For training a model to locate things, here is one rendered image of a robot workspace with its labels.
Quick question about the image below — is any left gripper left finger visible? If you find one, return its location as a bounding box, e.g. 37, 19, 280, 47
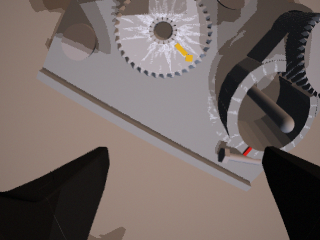
0, 147, 110, 240

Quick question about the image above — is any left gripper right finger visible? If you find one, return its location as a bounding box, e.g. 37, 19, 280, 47
262, 146, 320, 240

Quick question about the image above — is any grey metal pin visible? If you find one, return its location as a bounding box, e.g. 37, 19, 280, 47
247, 85, 294, 133

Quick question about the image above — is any tan gear with yellow arrow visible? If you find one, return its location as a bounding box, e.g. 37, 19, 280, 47
114, 0, 213, 79

